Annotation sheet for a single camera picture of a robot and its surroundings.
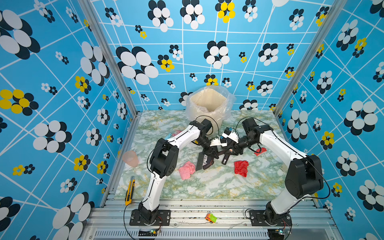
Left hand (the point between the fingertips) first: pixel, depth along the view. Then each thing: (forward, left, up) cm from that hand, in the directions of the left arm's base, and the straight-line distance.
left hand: (218, 154), depth 87 cm
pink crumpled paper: (-7, +19, -7) cm, 21 cm away
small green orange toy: (-31, +6, -7) cm, 32 cm away
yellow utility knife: (-20, +49, -9) cm, 54 cm away
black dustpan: (-3, -4, +7) cm, 8 cm away
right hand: (+1, -5, +4) cm, 6 cm away
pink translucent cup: (+1, +54, -6) cm, 54 cm away
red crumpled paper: (-5, -14, -7) cm, 17 cm away
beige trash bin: (+37, +5, +7) cm, 38 cm away
